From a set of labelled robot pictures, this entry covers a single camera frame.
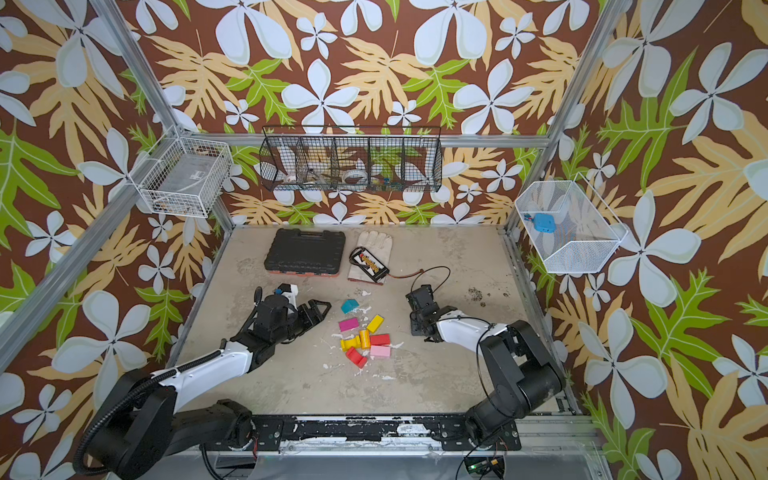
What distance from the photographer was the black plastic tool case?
3.40 ft

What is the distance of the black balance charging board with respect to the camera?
1.06 meters

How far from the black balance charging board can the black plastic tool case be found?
0.20 ft

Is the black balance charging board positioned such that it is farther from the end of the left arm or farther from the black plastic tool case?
the end of the left arm
